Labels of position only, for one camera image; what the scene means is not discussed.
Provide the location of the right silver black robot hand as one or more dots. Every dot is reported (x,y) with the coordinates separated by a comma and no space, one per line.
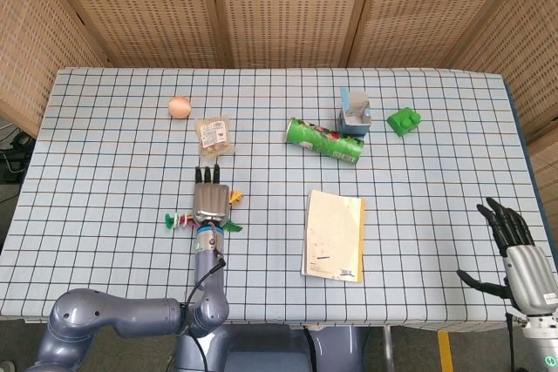
(529,276)

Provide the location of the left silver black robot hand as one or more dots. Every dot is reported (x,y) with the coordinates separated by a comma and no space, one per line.
(211,202)

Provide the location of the colourful small toy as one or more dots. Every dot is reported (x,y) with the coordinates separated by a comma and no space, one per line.
(178,220)

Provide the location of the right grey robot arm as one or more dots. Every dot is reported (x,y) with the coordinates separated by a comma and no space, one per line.
(542,341)

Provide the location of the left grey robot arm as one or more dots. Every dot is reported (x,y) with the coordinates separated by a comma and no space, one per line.
(209,289)

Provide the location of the plastic wrapped bread snack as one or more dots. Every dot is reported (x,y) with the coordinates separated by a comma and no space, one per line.
(213,137)

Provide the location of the brown egg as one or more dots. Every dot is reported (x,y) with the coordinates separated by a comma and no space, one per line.
(179,107)

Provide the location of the cream notebook with yellow spine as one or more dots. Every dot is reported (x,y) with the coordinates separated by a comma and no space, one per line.
(333,232)

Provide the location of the green chips can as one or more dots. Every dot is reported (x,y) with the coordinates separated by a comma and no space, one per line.
(322,140)

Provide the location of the light blue checked tablecloth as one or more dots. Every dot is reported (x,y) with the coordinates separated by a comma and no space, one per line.
(414,215)

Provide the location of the grey robot torso base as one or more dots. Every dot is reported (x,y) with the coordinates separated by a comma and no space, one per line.
(261,348)

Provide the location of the metal table leg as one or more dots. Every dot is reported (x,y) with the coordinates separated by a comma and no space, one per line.
(389,350)

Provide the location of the open blue carton box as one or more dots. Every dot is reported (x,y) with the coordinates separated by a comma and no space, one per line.
(353,126)

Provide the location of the green toy building block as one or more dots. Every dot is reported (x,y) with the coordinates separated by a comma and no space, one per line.
(403,121)

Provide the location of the woven bamboo folding screen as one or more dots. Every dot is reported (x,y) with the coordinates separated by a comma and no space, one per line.
(279,6)

